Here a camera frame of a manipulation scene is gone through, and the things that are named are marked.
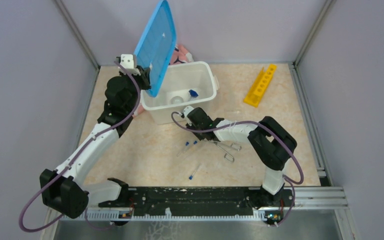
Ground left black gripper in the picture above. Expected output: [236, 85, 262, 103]
[119, 65, 152, 113]

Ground blue plastic bin lid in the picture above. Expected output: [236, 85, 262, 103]
[134, 0, 177, 98]

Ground white round ball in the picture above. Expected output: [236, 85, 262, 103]
[170, 96, 185, 105]

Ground white plastic storage bin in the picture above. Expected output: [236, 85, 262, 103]
[141, 61, 219, 125]

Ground blue clamp piece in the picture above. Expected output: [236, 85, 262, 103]
[188, 89, 199, 102]

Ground metal crucible tongs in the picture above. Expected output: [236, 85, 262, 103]
[203, 139, 242, 164]

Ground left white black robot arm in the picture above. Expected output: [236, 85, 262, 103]
[39, 66, 151, 219]

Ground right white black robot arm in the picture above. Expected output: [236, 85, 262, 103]
[180, 106, 298, 206]

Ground pink patterned cloth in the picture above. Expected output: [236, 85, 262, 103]
[132, 44, 194, 118]

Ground yellow test tube rack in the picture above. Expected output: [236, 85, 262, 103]
[243, 64, 277, 108]

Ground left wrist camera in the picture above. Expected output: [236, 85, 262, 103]
[118, 54, 138, 73]

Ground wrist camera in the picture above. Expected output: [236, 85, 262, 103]
[118, 54, 138, 73]
[181, 105, 195, 119]

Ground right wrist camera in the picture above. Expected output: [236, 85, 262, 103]
[181, 105, 195, 119]

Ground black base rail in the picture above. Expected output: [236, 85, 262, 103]
[98, 186, 293, 217]

